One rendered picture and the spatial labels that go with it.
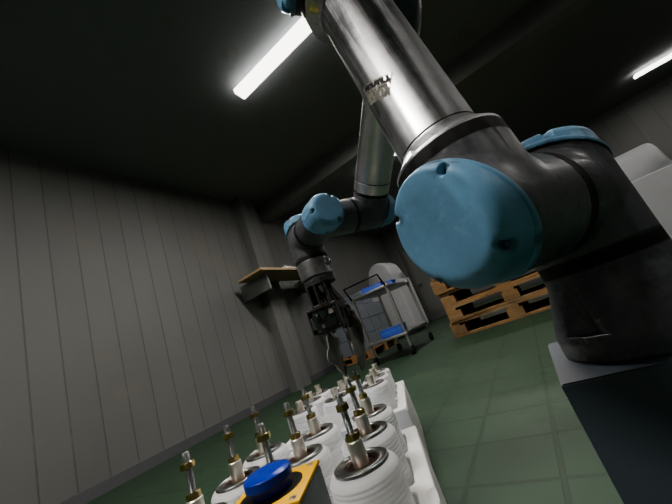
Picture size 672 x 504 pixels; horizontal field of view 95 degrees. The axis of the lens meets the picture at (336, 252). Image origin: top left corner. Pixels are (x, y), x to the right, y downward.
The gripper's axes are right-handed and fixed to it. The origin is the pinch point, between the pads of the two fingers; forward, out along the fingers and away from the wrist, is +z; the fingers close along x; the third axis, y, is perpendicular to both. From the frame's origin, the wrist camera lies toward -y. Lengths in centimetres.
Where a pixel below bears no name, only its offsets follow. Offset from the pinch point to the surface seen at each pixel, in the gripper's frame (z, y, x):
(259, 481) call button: 1.6, 43.4, 2.8
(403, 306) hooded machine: -21, -571, -33
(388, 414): 10.2, 2.8, 4.2
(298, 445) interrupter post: 7.4, 15.2, -9.2
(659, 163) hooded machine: -60, -369, 324
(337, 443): 12.0, 4.3, -7.2
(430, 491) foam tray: 16.7, 18.9, 9.9
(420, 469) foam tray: 16.6, 12.5, 8.3
